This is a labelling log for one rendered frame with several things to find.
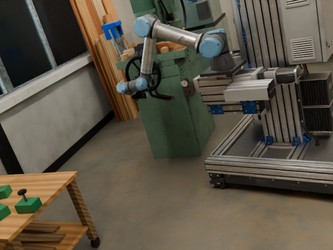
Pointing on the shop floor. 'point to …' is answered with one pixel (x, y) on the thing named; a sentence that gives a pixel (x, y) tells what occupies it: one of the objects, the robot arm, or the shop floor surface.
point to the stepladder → (115, 28)
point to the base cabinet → (177, 117)
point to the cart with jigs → (65, 238)
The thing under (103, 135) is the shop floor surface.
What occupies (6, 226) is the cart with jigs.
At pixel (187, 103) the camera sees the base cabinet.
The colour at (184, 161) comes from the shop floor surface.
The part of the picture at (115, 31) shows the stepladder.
